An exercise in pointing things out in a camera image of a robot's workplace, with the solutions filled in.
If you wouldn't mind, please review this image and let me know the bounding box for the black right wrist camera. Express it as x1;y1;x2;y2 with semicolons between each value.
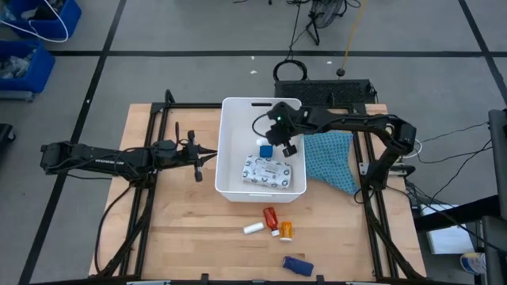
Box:
267;101;293;125

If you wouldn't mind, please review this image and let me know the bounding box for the clear plastic bag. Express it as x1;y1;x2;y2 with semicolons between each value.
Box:
0;54;32;79

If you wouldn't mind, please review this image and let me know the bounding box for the dark blue bandage roll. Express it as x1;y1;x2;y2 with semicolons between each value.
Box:
281;255;314;278

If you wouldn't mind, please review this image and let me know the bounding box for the black camera cable loop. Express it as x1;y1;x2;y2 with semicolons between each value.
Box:
251;113;273;139

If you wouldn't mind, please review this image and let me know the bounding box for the black object at floor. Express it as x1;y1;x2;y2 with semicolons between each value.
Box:
0;123;17;154

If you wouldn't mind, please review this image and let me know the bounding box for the white cable loop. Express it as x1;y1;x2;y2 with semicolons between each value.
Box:
0;0;71;44

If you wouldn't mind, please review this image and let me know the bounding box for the grey dolly platform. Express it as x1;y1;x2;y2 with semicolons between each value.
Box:
0;89;36;102

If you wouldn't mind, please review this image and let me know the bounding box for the blue storage bin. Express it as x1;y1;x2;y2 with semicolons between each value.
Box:
0;39;56;95
6;0;83;41

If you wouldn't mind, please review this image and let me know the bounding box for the yellow pole black foot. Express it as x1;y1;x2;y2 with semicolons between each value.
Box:
336;0;368;78

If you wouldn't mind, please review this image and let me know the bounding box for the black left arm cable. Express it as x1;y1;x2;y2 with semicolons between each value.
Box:
93;184;134;275

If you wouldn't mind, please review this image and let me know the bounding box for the amber pill bottle white cap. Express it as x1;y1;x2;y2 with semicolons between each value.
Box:
279;221;295;243

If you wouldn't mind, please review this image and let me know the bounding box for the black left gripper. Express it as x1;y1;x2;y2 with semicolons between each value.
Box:
173;128;219;184

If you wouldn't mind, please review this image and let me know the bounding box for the black wire fan stand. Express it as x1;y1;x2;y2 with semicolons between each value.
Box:
303;0;350;46

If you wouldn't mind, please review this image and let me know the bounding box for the black floor cable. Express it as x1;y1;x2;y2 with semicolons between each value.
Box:
419;121;492;143
417;139;494;205

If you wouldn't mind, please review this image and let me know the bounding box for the white plastic bin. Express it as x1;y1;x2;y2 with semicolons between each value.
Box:
214;97;308;203

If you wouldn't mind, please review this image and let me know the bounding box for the red pill bottle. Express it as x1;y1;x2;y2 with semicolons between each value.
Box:
262;206;281;238

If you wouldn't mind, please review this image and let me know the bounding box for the black aluminium rail frame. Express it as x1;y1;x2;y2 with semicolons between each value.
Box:
94;89;427;284

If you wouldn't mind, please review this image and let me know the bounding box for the printed can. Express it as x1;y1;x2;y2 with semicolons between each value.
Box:
459;252;487;276

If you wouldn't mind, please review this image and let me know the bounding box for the black beam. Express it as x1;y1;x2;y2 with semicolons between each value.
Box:
414;194;501;233

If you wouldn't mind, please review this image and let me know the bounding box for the coiled black cable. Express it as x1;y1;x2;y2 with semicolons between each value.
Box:
272;59;309;83

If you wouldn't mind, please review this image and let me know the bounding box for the white patterned wipes pack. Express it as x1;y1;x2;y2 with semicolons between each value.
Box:
241;154;293;191

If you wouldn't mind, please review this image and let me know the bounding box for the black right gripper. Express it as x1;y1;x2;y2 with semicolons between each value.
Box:
265;117;303;158

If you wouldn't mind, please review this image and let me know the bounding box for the teal patterned cloth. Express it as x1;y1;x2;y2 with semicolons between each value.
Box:
303;131;360;196

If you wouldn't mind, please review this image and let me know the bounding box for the white box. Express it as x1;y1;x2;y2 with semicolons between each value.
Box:
419;203;482;256

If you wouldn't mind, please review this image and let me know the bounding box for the thin black hanging cable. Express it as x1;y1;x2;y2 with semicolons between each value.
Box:
288;0;303;61

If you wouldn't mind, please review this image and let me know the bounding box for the grey metal post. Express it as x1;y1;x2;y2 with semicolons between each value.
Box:
487;108;507;285

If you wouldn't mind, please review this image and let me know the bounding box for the black perforated case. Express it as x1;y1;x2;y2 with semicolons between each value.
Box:
273;78;377;107

